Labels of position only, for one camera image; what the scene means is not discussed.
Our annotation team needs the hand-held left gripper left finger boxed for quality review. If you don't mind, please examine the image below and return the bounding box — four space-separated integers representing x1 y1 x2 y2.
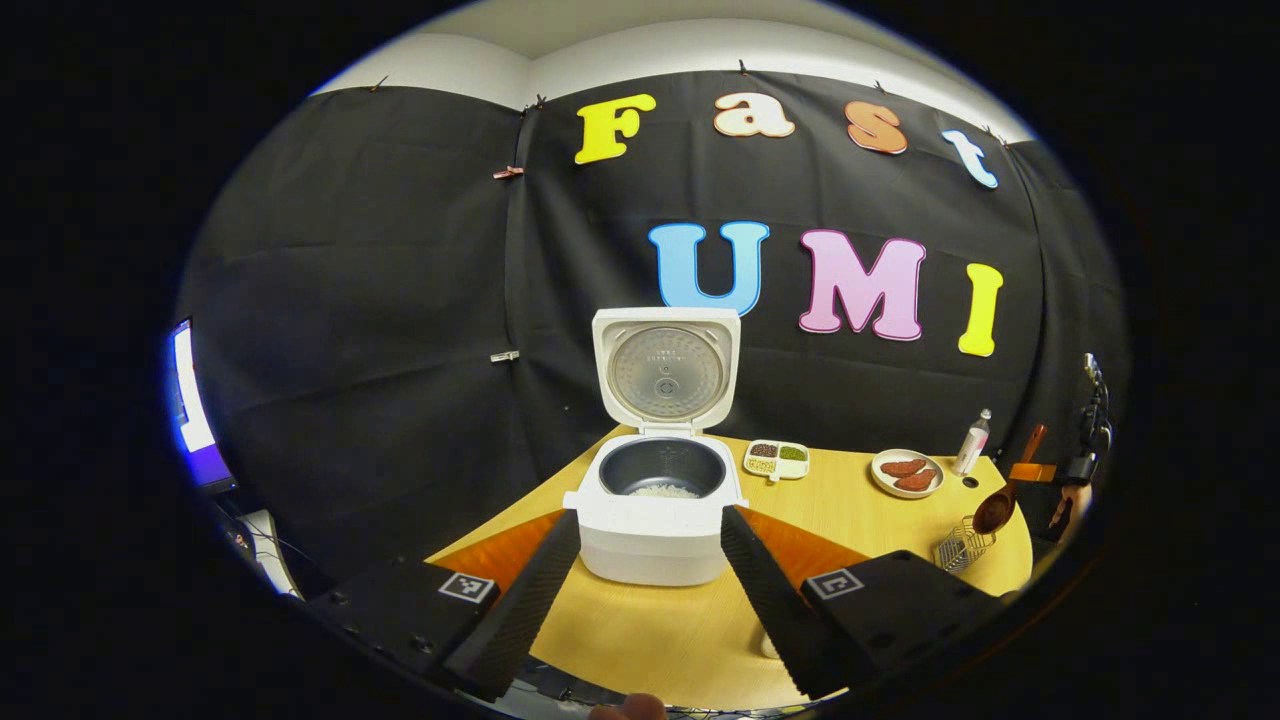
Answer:
305 510 583 704

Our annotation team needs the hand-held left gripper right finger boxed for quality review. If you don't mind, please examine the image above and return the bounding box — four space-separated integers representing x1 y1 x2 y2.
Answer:
720 505 1006 701

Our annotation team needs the brown wooden spoon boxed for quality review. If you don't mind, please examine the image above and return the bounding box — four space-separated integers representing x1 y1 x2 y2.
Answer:
972 424 1048 536

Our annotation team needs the metal wire chopstick holder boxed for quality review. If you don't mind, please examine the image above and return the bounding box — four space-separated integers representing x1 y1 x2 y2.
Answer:
933 515 998 573

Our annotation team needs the white rice cooker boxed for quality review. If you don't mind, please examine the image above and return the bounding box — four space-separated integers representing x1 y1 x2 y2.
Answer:
562 307 749 588

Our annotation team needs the small pink label bottle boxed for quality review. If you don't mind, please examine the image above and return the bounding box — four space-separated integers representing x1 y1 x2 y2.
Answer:
952 408 993 476

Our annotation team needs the white divided bean dish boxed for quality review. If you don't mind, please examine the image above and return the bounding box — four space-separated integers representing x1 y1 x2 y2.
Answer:
742 439 811 483

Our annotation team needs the round white plate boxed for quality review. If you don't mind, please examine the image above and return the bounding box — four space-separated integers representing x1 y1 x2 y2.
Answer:
870 449 945 499

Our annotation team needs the computer monitor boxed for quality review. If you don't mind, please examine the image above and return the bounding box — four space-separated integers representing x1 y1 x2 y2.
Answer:
165 318 239 493

